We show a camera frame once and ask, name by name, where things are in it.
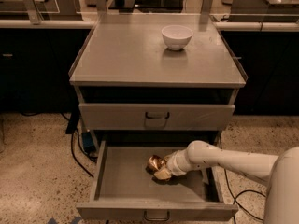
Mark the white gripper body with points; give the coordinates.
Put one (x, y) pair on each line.
(173, 165)

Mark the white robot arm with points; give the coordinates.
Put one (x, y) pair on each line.
(280, 174)

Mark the open middle drawer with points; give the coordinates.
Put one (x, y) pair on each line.
(123, 189)

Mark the grey drawer cabinet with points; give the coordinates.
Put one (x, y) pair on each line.
(125, 61)

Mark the closed upper drawer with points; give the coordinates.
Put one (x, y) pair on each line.
(157, 117)

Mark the blue power box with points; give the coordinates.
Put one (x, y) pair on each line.
(87, 142)

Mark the white bowl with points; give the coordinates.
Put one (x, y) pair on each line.
(176, 37)

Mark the right metal post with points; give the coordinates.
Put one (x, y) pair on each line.
(205, 11)

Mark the left metal post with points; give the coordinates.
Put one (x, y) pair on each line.
(32, 11)

